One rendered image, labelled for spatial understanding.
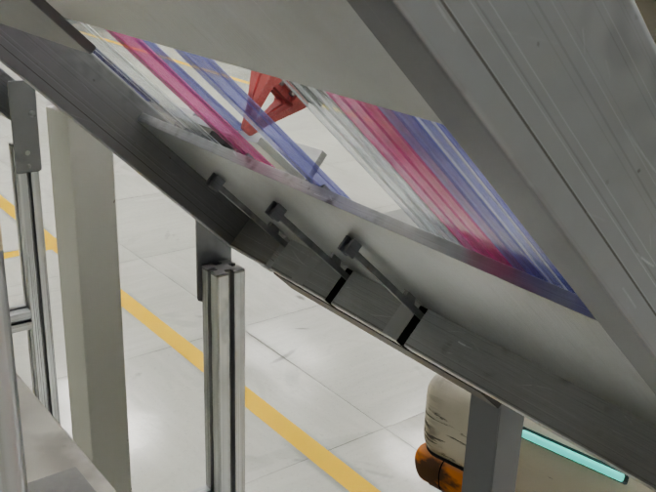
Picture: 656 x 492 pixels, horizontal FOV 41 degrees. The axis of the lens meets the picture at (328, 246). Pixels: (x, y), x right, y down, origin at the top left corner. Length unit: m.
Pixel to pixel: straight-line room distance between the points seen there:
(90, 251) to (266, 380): 1.03
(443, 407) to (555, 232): 1.35
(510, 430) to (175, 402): 0.97
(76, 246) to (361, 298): 0.45
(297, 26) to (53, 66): 0.54
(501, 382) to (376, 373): 1.46
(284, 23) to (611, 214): 0.17
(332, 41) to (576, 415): 0.42
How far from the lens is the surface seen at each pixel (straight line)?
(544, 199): 0.26
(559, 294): 0.53
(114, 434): 1.32
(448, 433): 1.64
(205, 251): 1.10
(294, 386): 2.13
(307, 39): 0.39
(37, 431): 0.83
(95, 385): 1.27
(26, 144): 1.69
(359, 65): 0.38
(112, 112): 0.93
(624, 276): 0.31
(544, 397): 0.73
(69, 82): 0.91
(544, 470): 1.55
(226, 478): 1.22
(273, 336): 2.36
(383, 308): 0.85
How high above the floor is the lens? 1.05
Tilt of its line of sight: 21 degrees down
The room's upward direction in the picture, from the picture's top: 2 degrees clockwise
